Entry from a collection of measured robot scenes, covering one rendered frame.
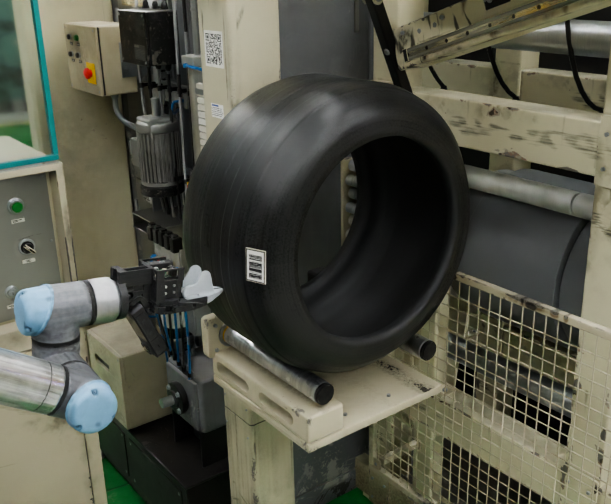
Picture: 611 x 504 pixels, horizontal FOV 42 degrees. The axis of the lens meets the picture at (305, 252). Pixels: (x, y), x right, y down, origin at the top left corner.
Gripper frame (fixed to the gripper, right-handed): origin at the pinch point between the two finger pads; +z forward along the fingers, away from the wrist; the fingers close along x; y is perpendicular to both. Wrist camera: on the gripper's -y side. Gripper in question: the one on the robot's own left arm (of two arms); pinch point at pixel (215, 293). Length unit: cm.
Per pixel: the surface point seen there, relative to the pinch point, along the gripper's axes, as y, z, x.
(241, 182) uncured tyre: 21.3, 1.8, -3.7
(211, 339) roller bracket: -20.0, 13.3, 22.4
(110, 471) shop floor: -108, 31, 114
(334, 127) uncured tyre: 31.7, 15.4, -11.1
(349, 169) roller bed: 13, 61, 36
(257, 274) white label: 6.7, 1.6, -10.6
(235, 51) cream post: 42, 17, 25
